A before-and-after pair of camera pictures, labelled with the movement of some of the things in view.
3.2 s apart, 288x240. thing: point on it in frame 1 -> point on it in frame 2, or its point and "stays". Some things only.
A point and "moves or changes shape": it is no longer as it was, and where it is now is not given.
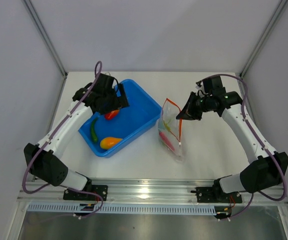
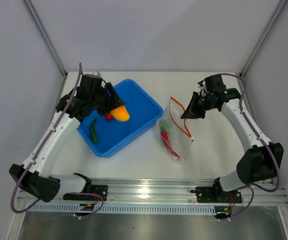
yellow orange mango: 107,142 -> 120,113
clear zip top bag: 170,129 moves or changes shape
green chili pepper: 93,132 stays
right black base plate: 211,194 stays
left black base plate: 102,190 stays
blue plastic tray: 131,123 stays
